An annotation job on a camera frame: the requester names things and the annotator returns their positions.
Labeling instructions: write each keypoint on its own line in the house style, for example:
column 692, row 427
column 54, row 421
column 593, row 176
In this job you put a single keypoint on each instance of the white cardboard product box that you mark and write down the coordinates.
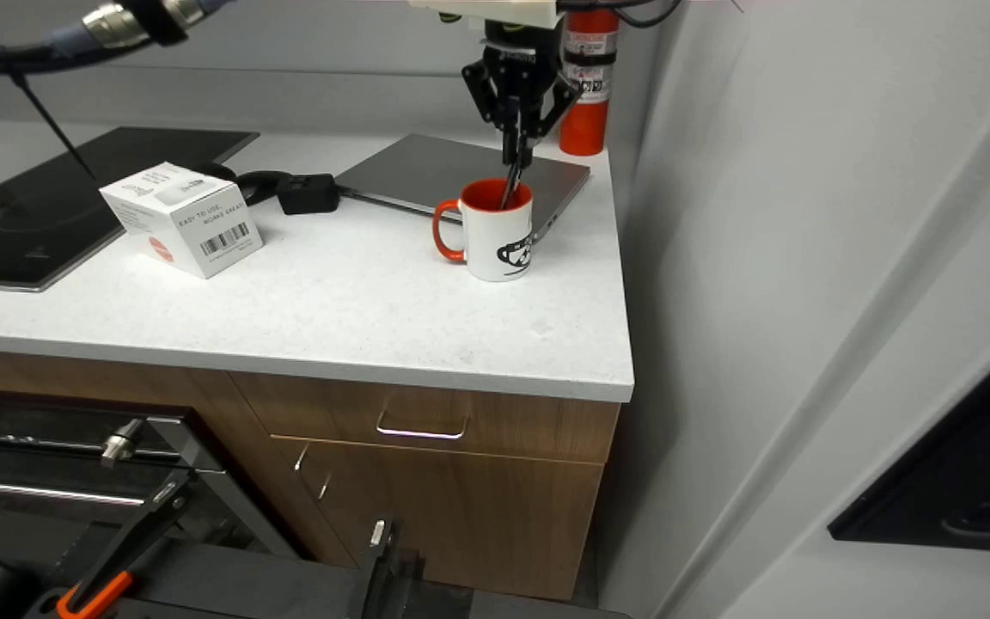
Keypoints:
column 184, row 220

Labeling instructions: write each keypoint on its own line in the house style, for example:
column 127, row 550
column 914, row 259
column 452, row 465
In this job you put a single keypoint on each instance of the white mug orange inside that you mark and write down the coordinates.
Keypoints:
column 496, row 237

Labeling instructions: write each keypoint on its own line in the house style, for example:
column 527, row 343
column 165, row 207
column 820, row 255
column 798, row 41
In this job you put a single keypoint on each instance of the red fire extinguisher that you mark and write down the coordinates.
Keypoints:
column 587, row 89

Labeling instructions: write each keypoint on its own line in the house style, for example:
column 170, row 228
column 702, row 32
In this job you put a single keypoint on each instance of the black cube power adapter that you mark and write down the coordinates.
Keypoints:
column 312, row 196

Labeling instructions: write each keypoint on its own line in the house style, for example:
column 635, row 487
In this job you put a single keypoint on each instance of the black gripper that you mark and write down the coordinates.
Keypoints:
column 519, row 42

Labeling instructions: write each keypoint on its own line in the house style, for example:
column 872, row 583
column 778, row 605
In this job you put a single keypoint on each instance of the dark framed wall panel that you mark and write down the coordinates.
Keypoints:
column 962, row 471

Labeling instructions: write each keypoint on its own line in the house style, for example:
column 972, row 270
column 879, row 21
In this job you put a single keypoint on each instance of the grey closed laptop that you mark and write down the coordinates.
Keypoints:
column 439, row 169

